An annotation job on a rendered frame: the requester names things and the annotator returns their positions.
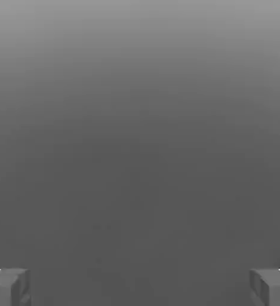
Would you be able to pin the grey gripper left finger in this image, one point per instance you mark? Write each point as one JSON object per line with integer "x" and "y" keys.
{"x": 3, "y": 288}

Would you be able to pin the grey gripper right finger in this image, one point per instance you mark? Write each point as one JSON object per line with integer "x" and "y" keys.
{"x": 277, "y": 289}

